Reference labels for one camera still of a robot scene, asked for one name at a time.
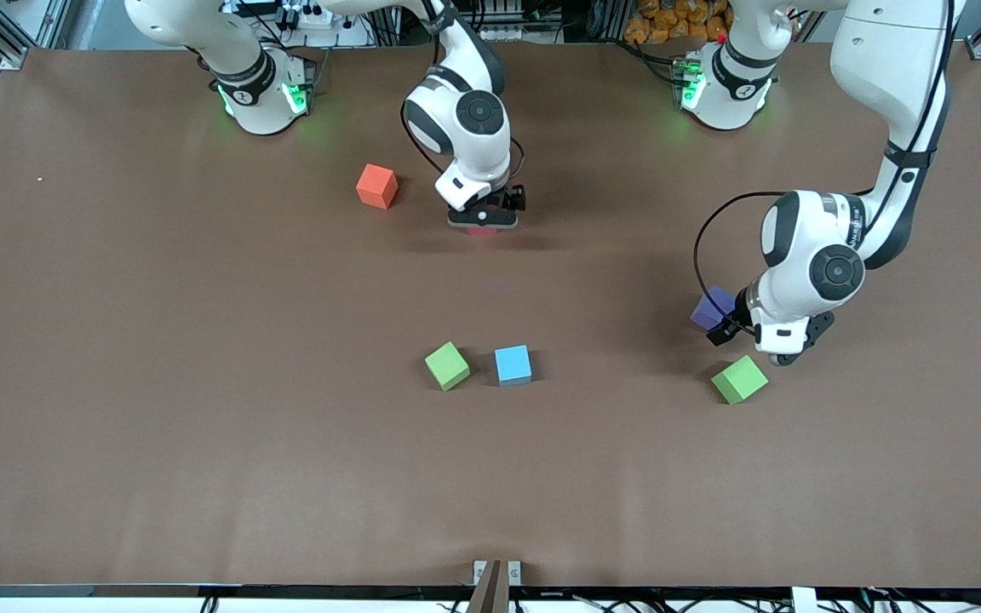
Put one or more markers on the white label tag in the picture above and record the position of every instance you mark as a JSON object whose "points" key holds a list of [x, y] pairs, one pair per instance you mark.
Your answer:
{"points": [[804, 600]]}

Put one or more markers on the small box with green light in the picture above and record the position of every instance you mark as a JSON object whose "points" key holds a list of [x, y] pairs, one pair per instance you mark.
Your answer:
{"points": [[689, 81], [299, 85]]}

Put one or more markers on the purple foam cube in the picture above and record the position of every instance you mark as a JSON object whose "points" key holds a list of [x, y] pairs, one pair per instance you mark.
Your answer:
{"points": [[710, 306]]}

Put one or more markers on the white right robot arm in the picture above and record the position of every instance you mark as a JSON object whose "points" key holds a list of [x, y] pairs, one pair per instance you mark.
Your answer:
{"points": [[473, 128]]}

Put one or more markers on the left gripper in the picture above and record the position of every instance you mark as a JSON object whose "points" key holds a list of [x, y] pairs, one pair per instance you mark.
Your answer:
{"points": [[737, 317]]}

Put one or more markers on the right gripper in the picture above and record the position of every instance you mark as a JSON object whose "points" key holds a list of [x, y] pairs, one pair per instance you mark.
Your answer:
{"points": [[508, 201]]}

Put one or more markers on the black and white equipment rack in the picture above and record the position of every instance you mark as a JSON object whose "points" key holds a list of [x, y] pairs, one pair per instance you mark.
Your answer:
{"points": [[533, 19]]}

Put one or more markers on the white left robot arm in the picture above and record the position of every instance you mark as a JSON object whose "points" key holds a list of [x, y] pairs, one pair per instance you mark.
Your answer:
{"points": [[882, 77]]}

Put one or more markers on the orange netted bag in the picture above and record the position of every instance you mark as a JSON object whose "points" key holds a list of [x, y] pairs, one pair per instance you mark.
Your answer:
{"points": [[669, 21]]}

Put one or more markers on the black table edge rail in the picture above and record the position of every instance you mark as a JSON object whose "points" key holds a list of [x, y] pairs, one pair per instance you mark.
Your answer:
{"points": [[201, 591]]}

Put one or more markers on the orange foam cube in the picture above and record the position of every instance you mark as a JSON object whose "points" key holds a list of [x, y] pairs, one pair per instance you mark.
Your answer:
{"points": [[375, 183]]}

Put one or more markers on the white power strip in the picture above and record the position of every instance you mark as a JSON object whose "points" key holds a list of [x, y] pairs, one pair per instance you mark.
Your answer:
{"points": [[312, 15]]}

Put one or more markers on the green foam cube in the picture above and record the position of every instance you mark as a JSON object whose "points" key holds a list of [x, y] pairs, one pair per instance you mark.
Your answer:
{"points": [[446, 364], [739, 378]]}

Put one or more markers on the metal table edge bracket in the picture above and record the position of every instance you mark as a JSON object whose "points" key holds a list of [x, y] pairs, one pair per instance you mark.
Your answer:
{"points": [[496, 583]]}

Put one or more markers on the blue foam cube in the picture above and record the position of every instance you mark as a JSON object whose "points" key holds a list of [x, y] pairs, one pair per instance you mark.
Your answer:
{"points": [[513, 363]]}

